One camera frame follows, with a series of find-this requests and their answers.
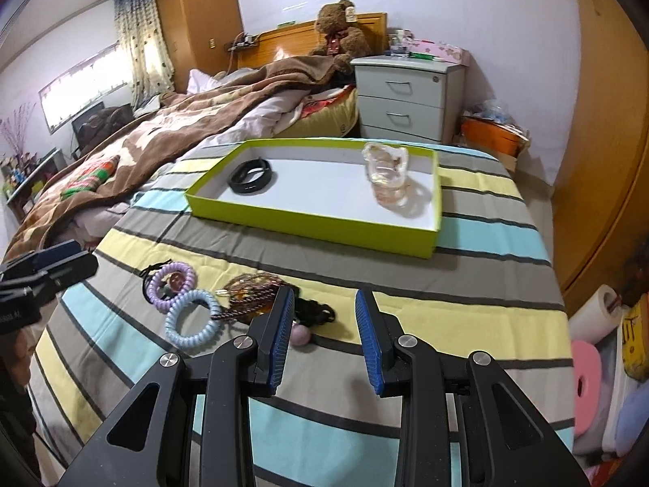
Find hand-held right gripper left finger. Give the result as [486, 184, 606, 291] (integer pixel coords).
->
[58, 284, 296, 487]

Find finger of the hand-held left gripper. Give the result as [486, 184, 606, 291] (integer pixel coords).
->
[0, 252, 99, 305]
[0, 241, 84, 280]

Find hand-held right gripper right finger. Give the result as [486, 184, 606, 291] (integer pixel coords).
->
[355, 289, 591, 487]

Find amber beaded bracelet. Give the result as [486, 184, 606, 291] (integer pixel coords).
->
[242, 298, 277, 321]

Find black hair tie pink ball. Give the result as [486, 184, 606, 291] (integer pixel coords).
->
[289, 297, 338, 352]

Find dark red beaded necklace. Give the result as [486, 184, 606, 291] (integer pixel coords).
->
[210, 273, 285, 323]

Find purple coil hair tie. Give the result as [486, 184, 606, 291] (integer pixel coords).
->
[150, 263, 198, 310]

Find blue coil hair tie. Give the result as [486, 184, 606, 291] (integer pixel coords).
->
[165, 289, 222, 351]

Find green cardboard box lid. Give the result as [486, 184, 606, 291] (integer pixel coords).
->
[183, 138, 442, 259]

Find shelf with bottles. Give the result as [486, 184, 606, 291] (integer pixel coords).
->
[0, 147, 64, 219]

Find red green plaid cushion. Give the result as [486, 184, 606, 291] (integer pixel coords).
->
[58, 155, 122, 201]

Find striped bedsheet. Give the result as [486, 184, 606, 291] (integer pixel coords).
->
[25, 137, 576, 487]

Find purple flower branches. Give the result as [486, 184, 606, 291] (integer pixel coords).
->
[0, 104, 39, 160]

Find dark chair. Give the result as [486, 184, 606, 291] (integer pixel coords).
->
[71, 101, 135, 160]

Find window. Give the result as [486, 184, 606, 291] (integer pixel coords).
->
[38, 43, 135, 135]

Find black wristband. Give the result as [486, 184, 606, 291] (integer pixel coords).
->
[227, 159, 278, 196]

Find clear plastic hair claw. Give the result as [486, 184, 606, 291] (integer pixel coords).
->
[361, 142, 432, 216]

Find brown blanket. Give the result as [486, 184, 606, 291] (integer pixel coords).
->
[0, 53, 356, 265]

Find dotted curtain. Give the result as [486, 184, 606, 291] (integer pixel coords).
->
[112, 0, 176, 107]

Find white quilt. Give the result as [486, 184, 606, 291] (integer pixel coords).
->
[187, 68, 315, 138]

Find yellow pillow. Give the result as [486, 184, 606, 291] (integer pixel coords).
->
[291, 86, 361, 138]

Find pink stool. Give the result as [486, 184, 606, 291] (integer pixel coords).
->
[570, 340, 604, 440]

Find white paper roll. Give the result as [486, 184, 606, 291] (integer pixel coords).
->
[568, 284, 622, 351]

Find orange storage box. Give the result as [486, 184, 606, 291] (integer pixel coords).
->
[461, 114, 528, 158]

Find grey nightstand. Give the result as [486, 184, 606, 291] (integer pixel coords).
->
[351, 55, 466, 145]

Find crumpled plastic packaging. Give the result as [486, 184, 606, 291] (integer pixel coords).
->
[464, 99, 531, 133]

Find yellow package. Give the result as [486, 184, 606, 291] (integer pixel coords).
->
[621, 294, 649, 381]

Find tall wooden wardrobe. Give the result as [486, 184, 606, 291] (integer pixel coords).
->
[153, 0, 244, 93]

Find power strip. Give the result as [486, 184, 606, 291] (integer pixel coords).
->
[223, 33, 257, 52]

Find wooden headboard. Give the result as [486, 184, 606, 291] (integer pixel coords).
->
[223, 11, 389, 69]

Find pink floral tissue box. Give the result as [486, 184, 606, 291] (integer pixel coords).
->
[406, 38, 470, 66]

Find brown teddy bear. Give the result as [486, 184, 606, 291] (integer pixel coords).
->
[308, 0, 373, 59]

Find thin black hair tie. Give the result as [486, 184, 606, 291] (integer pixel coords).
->
[139, 260, 176, 301]

